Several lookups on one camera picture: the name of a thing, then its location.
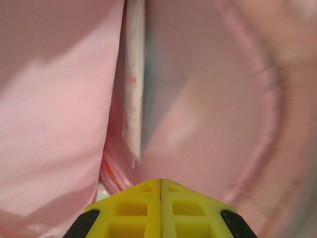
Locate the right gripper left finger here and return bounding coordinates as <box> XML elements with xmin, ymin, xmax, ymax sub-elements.
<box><xmin>64</xmin><ymin>178</ymin><xmax>162</xmax><ymax>238</ymax></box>

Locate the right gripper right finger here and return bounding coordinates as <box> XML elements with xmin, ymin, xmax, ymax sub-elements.
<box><xmin>160</xmin><ymin>178</ymin><xmax>258</xmax><ymax>238</ymax></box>

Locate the pink backpack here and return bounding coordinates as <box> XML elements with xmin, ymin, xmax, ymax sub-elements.
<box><xmin>0</xmin><ymin>0</ymin><xmax>317</xmax><ymax>238</ymax></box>

